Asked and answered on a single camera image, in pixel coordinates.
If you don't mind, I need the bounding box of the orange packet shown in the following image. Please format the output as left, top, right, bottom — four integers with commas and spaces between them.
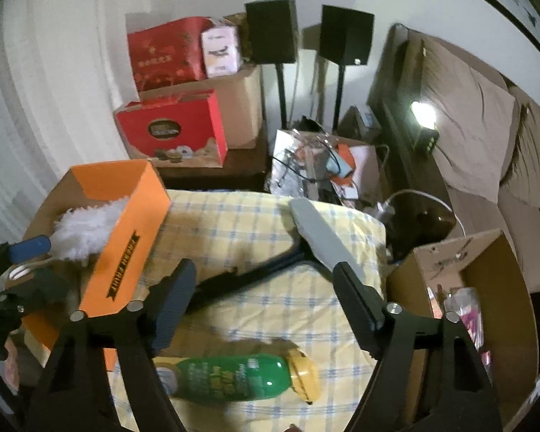
330, 144, 356, 178

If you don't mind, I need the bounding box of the plain cardboard carton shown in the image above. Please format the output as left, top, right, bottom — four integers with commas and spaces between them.
139, 64, 264, 150

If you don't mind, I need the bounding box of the yellow checkered tablecloth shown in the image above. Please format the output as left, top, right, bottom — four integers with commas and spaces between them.
108, 189, 388, 432

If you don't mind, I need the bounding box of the orange cardboard box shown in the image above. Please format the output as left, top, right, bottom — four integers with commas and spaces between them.
20, 159, 172, 372

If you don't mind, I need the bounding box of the black lamp device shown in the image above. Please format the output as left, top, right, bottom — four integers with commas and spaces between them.
407, 101, 440, 156

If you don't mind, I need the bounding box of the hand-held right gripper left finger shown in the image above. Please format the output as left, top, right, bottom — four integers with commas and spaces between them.
27, 258, 198, 432

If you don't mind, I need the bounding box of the small brown box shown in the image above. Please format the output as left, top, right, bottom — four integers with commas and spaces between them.
342, 105, 381, 145

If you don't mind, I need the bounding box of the green spray can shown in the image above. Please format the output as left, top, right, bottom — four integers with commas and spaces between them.
155, 348, 320, 406

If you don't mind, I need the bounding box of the white curtain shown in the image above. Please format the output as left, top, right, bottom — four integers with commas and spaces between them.
0, 9, 131, 253

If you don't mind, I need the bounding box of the white fluffy duster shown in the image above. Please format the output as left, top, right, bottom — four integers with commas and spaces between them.
9, 195, 133, 267

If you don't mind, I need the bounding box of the pink packet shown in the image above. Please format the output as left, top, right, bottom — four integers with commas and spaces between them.
427, 285, 489, 365

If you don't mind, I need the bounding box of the black grey squeegee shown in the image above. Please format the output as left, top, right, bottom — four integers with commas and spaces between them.
186, 198, 367, 313

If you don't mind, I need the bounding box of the brown sofa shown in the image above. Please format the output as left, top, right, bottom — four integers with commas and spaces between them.
366, 22, 540, 295

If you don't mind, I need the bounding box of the patterned gift bag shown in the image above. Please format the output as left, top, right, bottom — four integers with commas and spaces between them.
225, 11, 253, 61

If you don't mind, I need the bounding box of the white charger cable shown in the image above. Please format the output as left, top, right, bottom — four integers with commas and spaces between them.
373, 189, 466, 240

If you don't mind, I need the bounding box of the red box with window print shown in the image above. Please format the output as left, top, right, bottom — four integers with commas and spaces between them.
114, 89, 229, 168

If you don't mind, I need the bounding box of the pink and white box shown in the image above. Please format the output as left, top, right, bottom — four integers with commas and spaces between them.
201, 24, 244, 78

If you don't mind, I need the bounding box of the white paper bag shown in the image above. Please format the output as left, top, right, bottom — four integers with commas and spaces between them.
265, 128, 381, 210

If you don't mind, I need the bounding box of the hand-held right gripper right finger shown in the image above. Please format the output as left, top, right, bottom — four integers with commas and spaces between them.
332, 261, 505, 432

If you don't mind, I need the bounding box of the dark wooden side table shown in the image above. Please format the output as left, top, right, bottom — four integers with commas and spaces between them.
155, 135, 271, 192

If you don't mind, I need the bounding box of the large brown cushion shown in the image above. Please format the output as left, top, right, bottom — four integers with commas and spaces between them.
420, 38, 520, 203

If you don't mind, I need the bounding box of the brown cardboard box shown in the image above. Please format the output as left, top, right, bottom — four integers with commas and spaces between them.
387, 229, 540, 432

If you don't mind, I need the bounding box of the person's left hand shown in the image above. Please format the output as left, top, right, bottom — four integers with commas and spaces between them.
0, 334, 28, 393

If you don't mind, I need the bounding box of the black speaker stand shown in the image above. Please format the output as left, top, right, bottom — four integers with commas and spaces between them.
335, 65, 347, 129
275, 63, 289, 129

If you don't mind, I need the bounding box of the red gift box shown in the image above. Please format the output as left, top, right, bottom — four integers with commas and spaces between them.
127, 17, 210, 93

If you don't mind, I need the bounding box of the black speaker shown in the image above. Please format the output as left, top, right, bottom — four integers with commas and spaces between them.
244, 0, 298, 64
319, 4, 375, 66

